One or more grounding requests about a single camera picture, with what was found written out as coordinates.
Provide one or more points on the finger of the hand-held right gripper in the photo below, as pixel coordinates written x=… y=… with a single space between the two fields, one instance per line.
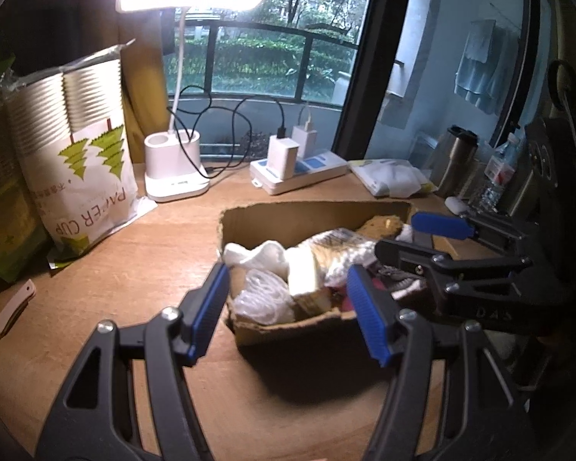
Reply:
x=437 y=223
x=403 y=254

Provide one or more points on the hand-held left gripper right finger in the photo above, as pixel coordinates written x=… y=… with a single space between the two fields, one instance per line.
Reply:
x=369 y=317

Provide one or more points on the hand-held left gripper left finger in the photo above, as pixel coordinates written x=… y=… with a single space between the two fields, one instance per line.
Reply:
x=209 y=312

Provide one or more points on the grey dotted sock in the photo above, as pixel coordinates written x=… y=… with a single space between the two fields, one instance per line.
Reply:
x=403 y=285

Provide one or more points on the white knitted sock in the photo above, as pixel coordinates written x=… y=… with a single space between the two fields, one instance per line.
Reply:
x=353 y=264

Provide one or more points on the beige sponge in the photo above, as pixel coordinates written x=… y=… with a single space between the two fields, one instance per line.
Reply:
x=317 y=305

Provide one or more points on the cardboard box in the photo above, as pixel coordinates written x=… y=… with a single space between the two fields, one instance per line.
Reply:
x=288 y=329

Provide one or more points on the steel tumbler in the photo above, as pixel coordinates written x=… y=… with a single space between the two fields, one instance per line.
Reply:
x=453 y=163

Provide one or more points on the white cloth in clear pack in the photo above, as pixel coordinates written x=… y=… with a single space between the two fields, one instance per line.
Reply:
x=389 y=177

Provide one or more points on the white crumpled cloth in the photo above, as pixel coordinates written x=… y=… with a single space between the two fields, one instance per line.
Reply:
x=259 y=257

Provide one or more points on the clear water bottle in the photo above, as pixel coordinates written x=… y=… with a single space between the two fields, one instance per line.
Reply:
x=497 y=177

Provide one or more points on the white power strip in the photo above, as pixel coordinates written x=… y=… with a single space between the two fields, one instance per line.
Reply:
x=312 y=170

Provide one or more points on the white desk lamp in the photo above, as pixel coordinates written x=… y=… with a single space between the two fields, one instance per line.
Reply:
x=173 y=173

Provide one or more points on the slim white charger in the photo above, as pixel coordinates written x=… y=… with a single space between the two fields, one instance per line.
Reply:
x=303 y=140

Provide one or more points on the large white charger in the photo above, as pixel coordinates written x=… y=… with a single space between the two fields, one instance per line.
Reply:
x=283 y=156

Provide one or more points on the light blue hanging towel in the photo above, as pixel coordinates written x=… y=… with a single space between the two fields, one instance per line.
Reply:
x=485 y=67

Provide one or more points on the white folding knife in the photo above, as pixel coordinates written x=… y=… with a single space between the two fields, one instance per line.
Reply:
x=14 y=307

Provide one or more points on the paper cup pack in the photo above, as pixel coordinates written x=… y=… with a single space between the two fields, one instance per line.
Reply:
x=77 y=153

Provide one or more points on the olive curtain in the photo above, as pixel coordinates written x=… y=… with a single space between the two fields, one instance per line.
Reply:
x=144 y=105

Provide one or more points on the green plastic bag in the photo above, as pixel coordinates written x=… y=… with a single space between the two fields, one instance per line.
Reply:
x=5 y=211

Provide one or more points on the balcony railing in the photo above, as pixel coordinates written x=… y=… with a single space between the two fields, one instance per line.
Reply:
x=269 y=38

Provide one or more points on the black window frame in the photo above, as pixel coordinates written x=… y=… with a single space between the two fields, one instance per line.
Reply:
x=374 y=48

